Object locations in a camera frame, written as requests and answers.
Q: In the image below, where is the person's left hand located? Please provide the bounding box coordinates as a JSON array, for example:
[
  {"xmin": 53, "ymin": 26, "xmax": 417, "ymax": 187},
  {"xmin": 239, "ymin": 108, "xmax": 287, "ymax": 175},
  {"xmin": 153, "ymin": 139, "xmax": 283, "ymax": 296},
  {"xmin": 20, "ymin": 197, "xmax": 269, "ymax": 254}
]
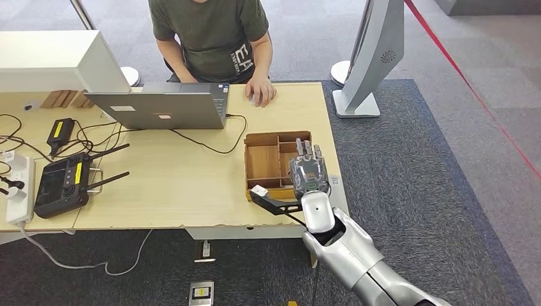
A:
[{"xmin": 245, "ymin": 75, "xmax": 279, "ymax": 108}]

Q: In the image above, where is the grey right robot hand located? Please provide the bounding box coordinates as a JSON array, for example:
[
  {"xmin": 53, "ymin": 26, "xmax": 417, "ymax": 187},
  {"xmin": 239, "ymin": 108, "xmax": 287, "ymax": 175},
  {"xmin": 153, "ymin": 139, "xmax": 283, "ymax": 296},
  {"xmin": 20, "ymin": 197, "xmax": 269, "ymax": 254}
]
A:
[{"xmin": 288, "ymin": 138, "xmax": 331, "ymax": 201}]

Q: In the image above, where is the wooden compartment box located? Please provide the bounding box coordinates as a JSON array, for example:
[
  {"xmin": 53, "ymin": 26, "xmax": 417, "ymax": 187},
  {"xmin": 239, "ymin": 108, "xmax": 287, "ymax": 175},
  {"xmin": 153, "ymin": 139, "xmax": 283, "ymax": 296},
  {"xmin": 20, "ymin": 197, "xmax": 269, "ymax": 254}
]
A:
[{"xmin": 244, "ymin": 130, "xmax": 314, "ymax": 202}]

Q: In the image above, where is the grey card reader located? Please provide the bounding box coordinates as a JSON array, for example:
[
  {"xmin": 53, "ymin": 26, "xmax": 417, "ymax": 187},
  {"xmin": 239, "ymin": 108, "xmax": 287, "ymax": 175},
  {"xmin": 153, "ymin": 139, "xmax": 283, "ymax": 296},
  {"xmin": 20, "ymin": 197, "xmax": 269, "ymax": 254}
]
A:
[{"xmin": 327, "ymin": 175, "xmax": 349, "ymax": 212}]

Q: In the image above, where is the person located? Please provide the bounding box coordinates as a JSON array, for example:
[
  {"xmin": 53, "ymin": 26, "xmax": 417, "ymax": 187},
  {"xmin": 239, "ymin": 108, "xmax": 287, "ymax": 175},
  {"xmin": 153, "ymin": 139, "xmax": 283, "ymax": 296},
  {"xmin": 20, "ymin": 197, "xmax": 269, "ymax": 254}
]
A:
[{"xmin": 147, "ymin": 0, "xmax": 279, "ymax": 108}]

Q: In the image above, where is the white round stanchion base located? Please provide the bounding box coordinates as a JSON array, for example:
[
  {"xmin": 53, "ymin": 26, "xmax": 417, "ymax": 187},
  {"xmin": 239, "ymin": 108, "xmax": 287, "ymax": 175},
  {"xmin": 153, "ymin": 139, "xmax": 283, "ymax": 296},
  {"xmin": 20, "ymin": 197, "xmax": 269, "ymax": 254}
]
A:
[
  {"xmin": 120, "ymin": 66, "xmax": 141, "ymax": 87},
  {"xmin": 329, "ymin": 60, "xmax": 352, "ymax": 87}
]

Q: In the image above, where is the grey laptop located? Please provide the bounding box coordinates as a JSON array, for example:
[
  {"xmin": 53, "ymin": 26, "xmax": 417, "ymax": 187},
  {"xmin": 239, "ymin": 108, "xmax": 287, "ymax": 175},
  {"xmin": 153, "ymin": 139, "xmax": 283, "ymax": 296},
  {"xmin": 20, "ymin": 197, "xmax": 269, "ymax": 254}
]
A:
[{"xmin": 84, "ymin": 82, "xmax": 231, "ymax": 130}]

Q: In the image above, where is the silver kiosk stand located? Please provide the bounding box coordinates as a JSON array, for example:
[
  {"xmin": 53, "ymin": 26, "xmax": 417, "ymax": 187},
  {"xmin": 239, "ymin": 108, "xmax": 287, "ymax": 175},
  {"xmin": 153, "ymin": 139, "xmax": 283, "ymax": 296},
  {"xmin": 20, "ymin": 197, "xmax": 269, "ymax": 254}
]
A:
[{"xmin": 331, "ymin": 0, "xmax": 405, "ymax": 118}]

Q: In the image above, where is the silver floor socket plate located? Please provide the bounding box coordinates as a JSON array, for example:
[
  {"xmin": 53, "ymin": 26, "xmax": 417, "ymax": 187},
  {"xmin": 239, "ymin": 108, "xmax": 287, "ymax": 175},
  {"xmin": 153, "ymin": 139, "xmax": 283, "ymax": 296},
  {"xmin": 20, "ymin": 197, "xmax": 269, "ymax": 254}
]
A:
[{"xmin": 188, "ymin": 280, "xmax": 215, "ymax": 306}]

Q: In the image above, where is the red barrier belt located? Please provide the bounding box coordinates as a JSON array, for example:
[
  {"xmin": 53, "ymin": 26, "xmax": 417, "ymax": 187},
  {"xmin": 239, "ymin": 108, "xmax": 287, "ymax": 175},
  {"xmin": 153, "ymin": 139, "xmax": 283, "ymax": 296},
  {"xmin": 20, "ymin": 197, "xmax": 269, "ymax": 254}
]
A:
[{"xmin": 403, "ymin": 0, "xmax": 541, "ymax": 180}]

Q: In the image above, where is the metal stanchion pole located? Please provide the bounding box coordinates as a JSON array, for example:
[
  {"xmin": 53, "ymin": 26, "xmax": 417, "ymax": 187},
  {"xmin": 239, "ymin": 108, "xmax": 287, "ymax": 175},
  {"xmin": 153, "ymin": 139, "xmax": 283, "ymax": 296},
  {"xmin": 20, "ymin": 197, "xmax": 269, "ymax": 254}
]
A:
[{"xmin": 68, "ymin": 0, "xmax": 97, "ymax": 31}]

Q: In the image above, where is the wooden block stack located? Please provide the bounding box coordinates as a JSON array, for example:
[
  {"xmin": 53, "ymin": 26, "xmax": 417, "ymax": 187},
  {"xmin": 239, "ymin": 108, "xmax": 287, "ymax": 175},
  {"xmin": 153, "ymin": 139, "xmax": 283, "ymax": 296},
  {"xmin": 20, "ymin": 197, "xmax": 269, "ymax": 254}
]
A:
[{"xmin": 40, "ymin": 89, "xmax": 94, "ymax": 110}]

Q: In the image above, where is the black power adapter yellow label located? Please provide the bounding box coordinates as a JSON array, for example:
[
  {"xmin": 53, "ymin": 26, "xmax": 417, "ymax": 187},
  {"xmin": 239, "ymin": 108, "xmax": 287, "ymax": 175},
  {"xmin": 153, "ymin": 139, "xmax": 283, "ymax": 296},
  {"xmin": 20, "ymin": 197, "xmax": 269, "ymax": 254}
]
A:
[{"xmin": 46, "ymin": 117, "xmax": 76, "ymax": 158}]

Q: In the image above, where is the white counter cabinet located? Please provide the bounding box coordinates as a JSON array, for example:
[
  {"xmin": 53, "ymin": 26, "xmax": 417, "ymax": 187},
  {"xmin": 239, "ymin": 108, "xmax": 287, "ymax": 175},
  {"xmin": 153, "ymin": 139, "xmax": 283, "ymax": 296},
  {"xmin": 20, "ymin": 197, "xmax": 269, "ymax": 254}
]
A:
[{"xmin": 0, "ymin": 29, "xmax": 131, "ymax": 94}]

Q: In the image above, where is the black remote controller with antennas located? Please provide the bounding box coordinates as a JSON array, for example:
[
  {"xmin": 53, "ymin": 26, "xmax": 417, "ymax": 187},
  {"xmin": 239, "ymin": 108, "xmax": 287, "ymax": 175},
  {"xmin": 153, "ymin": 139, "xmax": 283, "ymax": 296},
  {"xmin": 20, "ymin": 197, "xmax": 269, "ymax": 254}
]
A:
[{"xmin": 33, "ymin": 143, "xmax": 131, "ymax": 219}]

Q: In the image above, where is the light wooden side desk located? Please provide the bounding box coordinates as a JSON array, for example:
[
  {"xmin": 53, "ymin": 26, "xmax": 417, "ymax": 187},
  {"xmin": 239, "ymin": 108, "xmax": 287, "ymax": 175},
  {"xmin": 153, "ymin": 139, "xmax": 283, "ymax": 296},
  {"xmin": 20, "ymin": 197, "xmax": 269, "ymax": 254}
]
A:
[{"xmin": 0, "ymin": 89, "xmax": 121, "ymax": 233}]

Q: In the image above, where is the grey floor platform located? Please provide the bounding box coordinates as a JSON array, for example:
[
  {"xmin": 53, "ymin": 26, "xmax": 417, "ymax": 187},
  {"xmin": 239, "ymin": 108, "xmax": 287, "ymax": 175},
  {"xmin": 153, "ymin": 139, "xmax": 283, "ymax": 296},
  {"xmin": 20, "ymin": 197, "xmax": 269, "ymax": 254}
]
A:
[{"xmin": 434, "ymin": 0, "xmax": 541, "ymax": 17}]

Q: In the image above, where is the black power plug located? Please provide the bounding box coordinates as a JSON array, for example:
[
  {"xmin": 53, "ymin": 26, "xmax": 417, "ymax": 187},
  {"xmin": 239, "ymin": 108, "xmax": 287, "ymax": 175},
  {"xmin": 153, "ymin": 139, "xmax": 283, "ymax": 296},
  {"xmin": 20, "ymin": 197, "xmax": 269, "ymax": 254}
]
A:
[{"xmin": 0, "ymin": 174, "xmax": 26, "ymax": 196}]

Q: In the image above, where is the white power strip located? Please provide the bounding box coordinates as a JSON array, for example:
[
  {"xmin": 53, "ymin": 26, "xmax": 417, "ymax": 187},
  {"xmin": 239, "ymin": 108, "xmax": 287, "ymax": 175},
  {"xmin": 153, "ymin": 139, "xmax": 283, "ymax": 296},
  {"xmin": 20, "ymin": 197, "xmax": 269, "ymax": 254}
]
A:
[{"xmin": 4, "ymin": 155, "xmax": 37, "ymax": 226}]

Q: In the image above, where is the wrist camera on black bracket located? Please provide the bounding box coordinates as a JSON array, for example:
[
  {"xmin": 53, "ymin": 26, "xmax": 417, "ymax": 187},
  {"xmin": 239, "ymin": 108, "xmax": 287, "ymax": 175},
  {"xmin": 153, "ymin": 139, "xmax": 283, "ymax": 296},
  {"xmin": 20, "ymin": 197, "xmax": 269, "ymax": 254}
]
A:
[{"xmin": 249, "ymin": 184, "xmax": 306, "ymax": 217}]

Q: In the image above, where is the black laptop cable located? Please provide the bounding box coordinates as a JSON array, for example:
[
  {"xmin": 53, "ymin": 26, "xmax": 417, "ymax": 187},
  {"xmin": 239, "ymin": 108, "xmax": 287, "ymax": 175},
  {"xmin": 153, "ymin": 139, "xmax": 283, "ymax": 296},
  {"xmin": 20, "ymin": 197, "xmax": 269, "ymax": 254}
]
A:
[{"xmin": 168, "ymin": 113, "xmax": 248, "ymax": 156}]

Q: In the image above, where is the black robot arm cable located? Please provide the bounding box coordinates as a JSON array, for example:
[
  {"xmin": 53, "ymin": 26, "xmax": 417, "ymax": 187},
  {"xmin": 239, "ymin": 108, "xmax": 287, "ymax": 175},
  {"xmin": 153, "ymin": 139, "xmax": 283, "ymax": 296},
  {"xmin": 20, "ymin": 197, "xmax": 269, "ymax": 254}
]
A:
[{"xmin": 289, "ymin": 211, "xmax": 321, "ymax": 306}]

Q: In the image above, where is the white floor bracket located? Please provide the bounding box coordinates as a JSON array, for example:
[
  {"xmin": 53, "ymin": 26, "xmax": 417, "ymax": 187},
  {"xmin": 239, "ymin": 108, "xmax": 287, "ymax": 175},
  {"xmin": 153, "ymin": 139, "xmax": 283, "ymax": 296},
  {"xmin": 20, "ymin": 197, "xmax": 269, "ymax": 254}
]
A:
[{"xmin": 193, "ymin": 240, "xmax": 216, "ymax": 263}]

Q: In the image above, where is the black adapter cable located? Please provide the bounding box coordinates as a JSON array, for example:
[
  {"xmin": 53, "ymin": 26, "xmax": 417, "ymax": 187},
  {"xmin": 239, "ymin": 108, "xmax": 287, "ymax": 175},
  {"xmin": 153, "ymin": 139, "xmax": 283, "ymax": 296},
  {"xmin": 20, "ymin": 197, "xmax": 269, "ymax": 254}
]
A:
[{"xmin": 50, "ymin": 120, "xmax": 140, "ymax": 159}]

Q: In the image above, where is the white power strip cable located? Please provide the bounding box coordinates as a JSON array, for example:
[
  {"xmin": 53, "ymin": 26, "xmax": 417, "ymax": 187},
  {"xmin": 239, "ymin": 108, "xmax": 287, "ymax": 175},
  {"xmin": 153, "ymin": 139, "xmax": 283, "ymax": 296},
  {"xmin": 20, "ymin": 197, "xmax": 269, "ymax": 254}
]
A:
[{"xmin": 17, "ymin": 222, "xmax": 154, "ymax": 277}]

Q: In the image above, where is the black looped cable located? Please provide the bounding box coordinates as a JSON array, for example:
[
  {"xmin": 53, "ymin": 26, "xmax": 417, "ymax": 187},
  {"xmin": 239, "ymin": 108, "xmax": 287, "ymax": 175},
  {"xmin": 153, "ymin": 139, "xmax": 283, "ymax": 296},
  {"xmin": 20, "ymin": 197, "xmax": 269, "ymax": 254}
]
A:
[{"xmin": 0, "ymin": 113, "xmax": 54, "ymax": 163}]

